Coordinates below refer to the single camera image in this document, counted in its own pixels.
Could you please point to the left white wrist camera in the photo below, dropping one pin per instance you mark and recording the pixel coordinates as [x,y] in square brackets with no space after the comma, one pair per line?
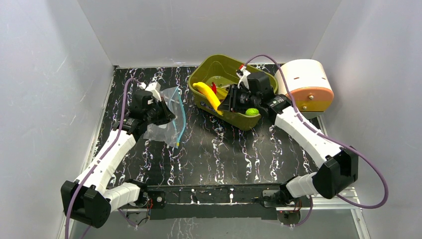
[154,88]

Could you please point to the yellow green toy pepper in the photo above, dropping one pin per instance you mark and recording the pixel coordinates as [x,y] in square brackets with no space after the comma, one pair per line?
[221,93]

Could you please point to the white orange cylindrical container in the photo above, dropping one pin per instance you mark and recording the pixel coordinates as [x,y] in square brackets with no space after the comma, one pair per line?
[306,80]

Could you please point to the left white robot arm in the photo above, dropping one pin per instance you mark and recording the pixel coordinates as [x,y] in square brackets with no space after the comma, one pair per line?
[87,199]

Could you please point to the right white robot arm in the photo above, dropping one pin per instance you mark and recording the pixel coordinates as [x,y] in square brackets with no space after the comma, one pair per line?
[337,165]

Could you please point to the clear zip top bag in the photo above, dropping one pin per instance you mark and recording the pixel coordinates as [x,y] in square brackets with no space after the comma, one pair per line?
[172,121]

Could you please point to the green toy lime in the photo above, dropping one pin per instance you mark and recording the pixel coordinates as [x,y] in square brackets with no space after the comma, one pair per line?
[252,112]

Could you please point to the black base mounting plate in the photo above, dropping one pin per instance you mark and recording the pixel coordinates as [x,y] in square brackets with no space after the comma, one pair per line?
[213,201]

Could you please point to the olive green plastic basket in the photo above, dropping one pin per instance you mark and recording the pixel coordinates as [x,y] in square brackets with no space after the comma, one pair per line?
[221,71]

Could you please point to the red toy chili pepper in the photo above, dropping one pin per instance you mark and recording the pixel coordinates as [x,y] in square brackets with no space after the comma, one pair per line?
[214,88]

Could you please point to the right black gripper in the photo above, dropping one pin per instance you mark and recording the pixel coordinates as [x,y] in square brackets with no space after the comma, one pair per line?
[233,101]

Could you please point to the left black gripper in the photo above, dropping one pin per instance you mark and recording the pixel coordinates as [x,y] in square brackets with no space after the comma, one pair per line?
[168,115]

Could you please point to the yellow toy banana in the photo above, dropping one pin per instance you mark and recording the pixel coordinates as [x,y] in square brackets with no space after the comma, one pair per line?
[210,95]

